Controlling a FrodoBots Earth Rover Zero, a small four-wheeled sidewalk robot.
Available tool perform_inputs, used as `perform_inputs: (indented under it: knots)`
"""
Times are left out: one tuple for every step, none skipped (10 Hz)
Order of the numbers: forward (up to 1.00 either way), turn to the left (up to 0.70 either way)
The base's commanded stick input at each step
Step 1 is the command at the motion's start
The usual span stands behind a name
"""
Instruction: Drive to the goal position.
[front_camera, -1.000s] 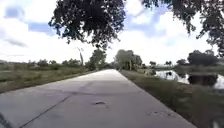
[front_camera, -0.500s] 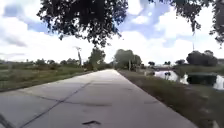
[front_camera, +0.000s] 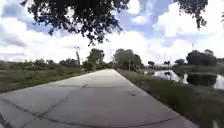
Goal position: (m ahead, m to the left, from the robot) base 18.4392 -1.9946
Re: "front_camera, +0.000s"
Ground grass field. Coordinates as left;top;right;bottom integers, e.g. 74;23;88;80
0;64;98;94

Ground pale concrete road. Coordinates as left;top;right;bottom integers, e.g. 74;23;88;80
0;68;201;128

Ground wide green tree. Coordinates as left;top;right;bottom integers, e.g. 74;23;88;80
112;48;144;71

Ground overhanging tree branches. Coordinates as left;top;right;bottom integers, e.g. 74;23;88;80
19;0;210;46

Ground grass verge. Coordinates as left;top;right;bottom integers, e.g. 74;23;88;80
116;68;224;128

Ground dark clump of trees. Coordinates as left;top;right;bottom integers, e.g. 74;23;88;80
185;49;219;67

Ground pole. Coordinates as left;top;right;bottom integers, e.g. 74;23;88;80
73;45;82;68

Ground row of bushes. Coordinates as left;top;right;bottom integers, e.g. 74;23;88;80
0;58;82;71

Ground pond water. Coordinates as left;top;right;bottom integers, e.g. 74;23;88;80
143;69;224;91

